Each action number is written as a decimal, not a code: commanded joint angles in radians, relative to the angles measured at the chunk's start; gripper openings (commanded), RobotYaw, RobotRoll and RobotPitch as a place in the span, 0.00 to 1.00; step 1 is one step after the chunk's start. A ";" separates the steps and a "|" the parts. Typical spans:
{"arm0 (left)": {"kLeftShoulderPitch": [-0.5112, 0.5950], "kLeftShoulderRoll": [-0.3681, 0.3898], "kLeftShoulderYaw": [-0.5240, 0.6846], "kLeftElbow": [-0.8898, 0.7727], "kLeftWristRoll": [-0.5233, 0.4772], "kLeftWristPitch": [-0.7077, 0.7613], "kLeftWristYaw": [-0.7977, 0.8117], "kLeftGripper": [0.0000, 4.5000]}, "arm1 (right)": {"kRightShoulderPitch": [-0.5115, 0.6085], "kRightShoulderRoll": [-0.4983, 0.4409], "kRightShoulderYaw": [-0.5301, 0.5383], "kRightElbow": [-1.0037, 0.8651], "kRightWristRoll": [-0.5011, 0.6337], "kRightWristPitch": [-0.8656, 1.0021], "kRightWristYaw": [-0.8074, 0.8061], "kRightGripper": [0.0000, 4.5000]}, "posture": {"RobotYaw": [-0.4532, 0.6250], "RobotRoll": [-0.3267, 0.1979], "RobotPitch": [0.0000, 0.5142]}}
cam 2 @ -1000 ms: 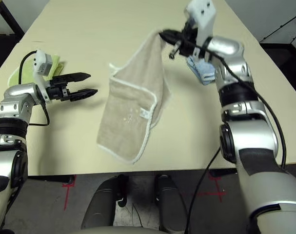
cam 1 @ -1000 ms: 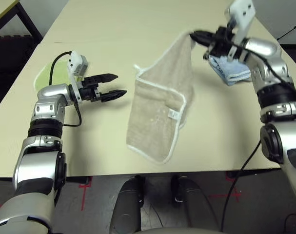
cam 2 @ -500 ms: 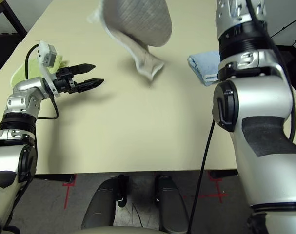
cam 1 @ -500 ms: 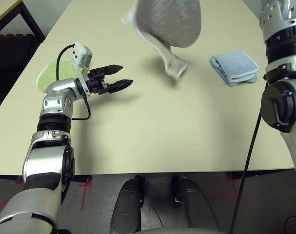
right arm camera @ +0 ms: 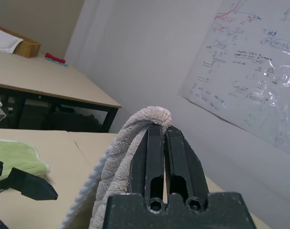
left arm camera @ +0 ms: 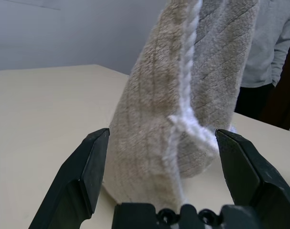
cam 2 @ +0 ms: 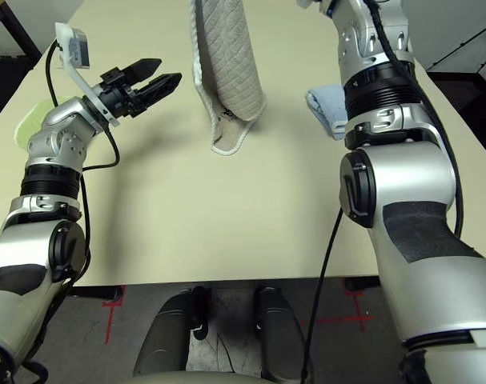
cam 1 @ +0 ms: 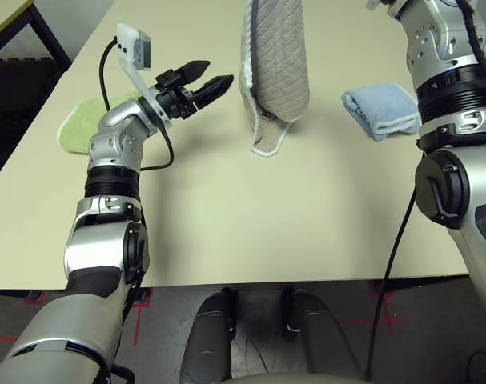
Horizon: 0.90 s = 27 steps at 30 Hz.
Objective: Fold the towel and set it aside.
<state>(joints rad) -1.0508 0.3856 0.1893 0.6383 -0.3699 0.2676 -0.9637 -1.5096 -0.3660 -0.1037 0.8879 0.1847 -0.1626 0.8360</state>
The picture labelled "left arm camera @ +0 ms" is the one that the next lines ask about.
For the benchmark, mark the person in grey sweater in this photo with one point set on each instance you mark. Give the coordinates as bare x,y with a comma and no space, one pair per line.
273,47

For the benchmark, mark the beige towel with white trim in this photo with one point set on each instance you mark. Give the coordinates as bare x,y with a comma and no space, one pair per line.
159,107

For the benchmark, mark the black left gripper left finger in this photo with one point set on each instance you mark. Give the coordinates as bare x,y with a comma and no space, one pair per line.
75,179

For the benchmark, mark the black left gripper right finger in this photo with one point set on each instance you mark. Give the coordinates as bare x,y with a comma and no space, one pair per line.
254,179

